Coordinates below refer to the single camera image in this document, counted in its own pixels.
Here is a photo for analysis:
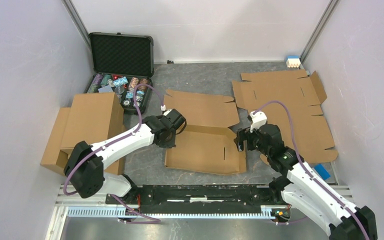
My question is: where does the cardboard box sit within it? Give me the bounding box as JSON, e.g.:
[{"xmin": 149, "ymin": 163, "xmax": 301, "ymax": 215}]
[
  {"xmin": 60, "ymin": 92, "xmax": 125, "ymax": 154},
  {"xmin": 164, "ymin": 89, "xmax": 247, "ymax": 175},
  {"xmin": 40, "ymin": 107, "xmax": 128, "ymax": 176}
]

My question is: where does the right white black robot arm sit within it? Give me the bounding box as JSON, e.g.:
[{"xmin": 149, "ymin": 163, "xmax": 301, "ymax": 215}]
[{"xmin": 234, "ymin": 124, "xmax": 378, "ymax": 240}]

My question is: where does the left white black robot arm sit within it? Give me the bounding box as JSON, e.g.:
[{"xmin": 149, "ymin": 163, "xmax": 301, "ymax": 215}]
[{"xmin": 63, "ymin": 109, "xmax": 187, "ymax": 204}]

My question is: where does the stack of flat cardboard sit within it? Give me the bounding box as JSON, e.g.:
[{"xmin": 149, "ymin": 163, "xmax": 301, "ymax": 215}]
[{"xmin": 232, "ymin": 69, "xmax": 338, "ymax": 164}]

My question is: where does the blue green white card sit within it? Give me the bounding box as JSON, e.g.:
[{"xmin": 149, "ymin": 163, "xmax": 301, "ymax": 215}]
[{"xmin": 312, "ymin": 163, "xmax": 331, "ymax": 181}]

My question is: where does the black poker chip case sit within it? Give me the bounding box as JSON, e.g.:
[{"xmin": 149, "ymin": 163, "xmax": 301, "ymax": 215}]
[{"xmin": 89, "ymin": 32, "xmax": 155, "ymax": 115}]

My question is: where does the white blue block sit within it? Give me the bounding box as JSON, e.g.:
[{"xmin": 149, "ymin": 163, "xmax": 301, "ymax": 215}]
[{"xmin": 285, "ymin": 55, "xmax": 302, "ymax": 69}]

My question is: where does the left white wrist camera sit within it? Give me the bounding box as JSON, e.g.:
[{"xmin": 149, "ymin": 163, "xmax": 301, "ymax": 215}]
[{"xmin": 160, "ymin": 104, "xmax": 173, "ymax": 116}]

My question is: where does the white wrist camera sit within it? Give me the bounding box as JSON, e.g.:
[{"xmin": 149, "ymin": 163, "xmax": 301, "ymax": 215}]
[
  {"xmin": 249, "ymin": 111, "xmax": 268, "ymax": 133},
  {"xmin": 160, "ymin": 104, "xmax": 173, "ymax": 116}
]

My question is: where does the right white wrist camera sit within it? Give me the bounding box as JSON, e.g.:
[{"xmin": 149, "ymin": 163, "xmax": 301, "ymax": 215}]
[{"xmin": 249, "ymin": 111, "xmax": 268, "ymax": 133}]

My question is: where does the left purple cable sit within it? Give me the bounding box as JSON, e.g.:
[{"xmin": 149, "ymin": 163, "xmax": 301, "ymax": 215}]
[{"xmin": 62, "ymin": 83, "xmax": 166, "ymax": 196}]

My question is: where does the purple cable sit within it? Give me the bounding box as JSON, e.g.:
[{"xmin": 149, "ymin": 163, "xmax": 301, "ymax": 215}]
[
  {"xmin": 62, "ymin": 83, "xmax": 166, "ymax": 196},
  {"xmin": 252, "ymin": 99, "xmax": 370, "ymax": 240}
]

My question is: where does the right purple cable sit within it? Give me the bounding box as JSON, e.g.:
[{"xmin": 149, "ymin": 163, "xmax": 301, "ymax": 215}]
[{"xmin": 252, "ymin": 99, "xmax": 370, "ymax": 240}]

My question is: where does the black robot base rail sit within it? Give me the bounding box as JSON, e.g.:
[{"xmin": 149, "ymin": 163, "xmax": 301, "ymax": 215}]
[{"xmin": 121, "ymin": 184, "xmax": 286, "ymax": 214}]

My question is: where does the white toothed cable duct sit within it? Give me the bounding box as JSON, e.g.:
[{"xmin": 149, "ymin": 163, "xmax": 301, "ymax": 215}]
[{"xmin": 66, "ymin": 207, "xmax": 276, "ymax": 220}]

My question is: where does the right aluminium corner post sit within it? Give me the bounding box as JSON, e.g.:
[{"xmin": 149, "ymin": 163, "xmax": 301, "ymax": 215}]
[{"xmin": 300, "ymin": 0, "xmax": 340, "ymax": 63}]

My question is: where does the aluminium corner post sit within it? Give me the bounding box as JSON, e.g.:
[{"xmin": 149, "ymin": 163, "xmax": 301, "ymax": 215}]
[
  {"xmin": 300, "ymin": 0, "xmax": 340, "ymax": 63},
  {"xmin": 62, "ymin": 0, "xmax": 91, "ymax": 50}
]

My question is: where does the left aluminium corner post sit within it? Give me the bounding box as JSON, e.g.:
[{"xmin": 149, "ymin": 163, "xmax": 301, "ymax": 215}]
[{"xmin": 62, "ymin": 0, "xmax": 91, "ymax": 50}]

